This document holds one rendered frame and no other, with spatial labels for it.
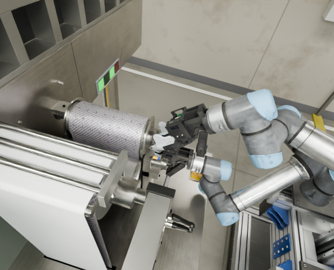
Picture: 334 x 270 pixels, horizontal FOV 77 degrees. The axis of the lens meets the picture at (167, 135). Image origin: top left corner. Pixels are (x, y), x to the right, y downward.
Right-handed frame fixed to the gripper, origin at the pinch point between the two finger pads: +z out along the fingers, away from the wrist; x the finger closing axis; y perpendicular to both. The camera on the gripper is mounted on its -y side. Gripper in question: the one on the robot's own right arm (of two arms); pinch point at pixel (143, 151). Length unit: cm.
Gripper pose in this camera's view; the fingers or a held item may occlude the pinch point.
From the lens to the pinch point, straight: 86.8
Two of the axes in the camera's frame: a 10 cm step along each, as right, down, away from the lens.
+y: 1.1, -6.8, -7.2
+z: -9.6, -2.6, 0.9
